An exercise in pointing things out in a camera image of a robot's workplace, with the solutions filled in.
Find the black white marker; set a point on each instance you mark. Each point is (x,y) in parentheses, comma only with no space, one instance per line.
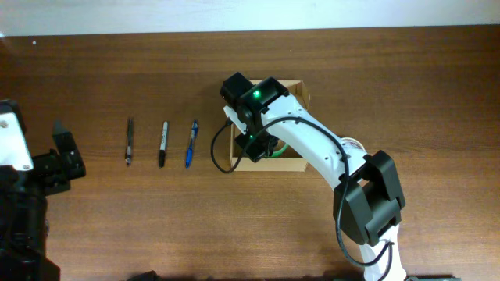
(163,144)

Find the blue pen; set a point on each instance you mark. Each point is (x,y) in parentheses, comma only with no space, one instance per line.
(190,148)

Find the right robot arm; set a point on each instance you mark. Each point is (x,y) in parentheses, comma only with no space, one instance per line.
(368,196)

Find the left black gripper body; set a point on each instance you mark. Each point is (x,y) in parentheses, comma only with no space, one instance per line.
(57,164)

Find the green tape roll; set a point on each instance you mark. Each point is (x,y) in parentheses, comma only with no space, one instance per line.
(279,152)

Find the black pen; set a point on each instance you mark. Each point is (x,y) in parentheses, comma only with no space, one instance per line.
(130,133)

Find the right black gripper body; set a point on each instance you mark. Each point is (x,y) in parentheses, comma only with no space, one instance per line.
(257,145)

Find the white masking tape roll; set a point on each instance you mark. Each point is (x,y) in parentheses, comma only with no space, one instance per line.
(351,144)

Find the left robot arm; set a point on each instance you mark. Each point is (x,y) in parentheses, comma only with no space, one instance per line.
(24,204)

